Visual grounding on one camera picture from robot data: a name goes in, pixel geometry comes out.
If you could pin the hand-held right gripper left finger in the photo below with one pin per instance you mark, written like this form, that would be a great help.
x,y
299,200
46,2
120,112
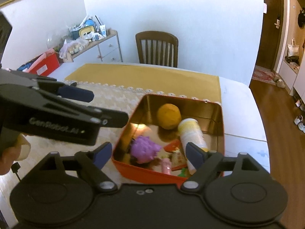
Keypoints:
x,y
102,153

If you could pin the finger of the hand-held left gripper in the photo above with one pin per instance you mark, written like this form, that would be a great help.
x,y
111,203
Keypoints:
x,y
109,119
76,93

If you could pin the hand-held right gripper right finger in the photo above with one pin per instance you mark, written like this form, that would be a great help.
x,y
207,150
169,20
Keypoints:
x,y
194,157

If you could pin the small red packet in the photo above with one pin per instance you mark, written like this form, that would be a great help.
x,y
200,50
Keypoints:
x,y
175,146

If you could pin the white bottle yellow label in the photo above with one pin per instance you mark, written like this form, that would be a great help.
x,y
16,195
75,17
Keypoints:
x,y
190,131

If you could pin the pink tube green cap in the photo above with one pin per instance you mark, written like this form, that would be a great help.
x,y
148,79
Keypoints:
x,y
166,165

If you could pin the red tin box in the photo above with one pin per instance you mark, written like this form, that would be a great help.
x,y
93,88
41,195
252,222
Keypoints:
x,y
138,171

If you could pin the purple plush toy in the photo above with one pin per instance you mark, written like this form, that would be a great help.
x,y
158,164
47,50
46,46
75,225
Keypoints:
x,y
143,149

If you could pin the orange ball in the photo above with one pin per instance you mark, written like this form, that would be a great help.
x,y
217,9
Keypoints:
x,y
168,115

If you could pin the person's left hand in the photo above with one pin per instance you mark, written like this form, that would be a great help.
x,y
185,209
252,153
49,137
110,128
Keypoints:
x,y
14,152

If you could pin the cream quilted table mat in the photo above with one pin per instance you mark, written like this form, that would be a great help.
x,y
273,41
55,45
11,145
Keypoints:
x,y
112,100

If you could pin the red storage box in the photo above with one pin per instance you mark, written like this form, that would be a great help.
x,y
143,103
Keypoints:
x,y
45,64

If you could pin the clear plastic bag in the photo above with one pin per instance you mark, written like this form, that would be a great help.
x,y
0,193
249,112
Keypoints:
x,y
71,46

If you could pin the pink plastic bag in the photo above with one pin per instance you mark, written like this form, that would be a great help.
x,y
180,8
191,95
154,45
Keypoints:
x,y
47,52

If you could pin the yellow table cloth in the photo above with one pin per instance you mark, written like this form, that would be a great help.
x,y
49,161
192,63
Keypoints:
x,y
143,76

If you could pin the white drawer cabinet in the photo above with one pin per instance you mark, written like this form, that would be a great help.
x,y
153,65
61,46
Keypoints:
x,y
107,47

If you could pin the clear glass bowl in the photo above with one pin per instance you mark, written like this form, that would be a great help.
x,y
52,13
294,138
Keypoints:
x,y
53,40

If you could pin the green yellow box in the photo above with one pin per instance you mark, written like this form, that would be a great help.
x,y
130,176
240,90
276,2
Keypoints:
x,y
83,32

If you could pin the white blue tube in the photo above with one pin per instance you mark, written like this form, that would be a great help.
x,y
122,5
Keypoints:
x,y
103,30

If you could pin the grey chair back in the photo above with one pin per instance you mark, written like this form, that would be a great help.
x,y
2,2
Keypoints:
x,y
4,35

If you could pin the brown wooden chair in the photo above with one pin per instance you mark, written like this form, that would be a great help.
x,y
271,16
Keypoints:
x,y
157,37

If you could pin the patterned door rug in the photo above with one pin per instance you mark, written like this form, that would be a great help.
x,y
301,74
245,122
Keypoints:
x,y
262,74

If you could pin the white sneaker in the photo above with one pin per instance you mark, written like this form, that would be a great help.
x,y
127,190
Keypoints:
x,y
298,119
302,127

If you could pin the beige slippers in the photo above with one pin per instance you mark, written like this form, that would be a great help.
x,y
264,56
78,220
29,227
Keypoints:
x,y
278,81

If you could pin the white wardrobe cabinet unit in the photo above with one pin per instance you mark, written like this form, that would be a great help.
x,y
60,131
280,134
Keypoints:
x,y
295,76

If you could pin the white tote bag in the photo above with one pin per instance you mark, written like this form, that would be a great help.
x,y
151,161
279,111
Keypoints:
x,y
293,50

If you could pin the dark brown door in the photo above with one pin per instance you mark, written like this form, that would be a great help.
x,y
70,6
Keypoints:
x,y
274,23

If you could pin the black hanging bag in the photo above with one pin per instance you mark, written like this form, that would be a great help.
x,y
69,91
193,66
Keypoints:
x,y
301,16

